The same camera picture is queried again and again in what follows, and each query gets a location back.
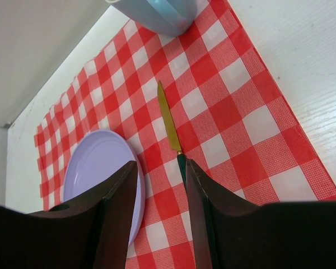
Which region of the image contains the gold knife green handle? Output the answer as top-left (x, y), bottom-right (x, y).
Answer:
top-left (157, 80), bottom-right (221, 269)

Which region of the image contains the red white checkered cloth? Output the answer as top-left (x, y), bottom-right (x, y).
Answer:
top-left (34, 1), bottom-right (336, 268)

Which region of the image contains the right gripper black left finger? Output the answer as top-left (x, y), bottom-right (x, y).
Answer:
top-left (0, 161), bottom-right (138, 268)

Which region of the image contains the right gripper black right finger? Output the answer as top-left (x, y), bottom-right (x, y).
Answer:
top-left (186, 160), bottom-right (336, 268)

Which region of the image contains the lilac plastic plate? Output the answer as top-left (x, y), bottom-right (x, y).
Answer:
top-left (63, 129), bottom-right (146, 245)

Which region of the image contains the light blue mug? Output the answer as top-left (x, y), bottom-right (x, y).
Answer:
top-left (107, 0), bottom-right (197, 37)

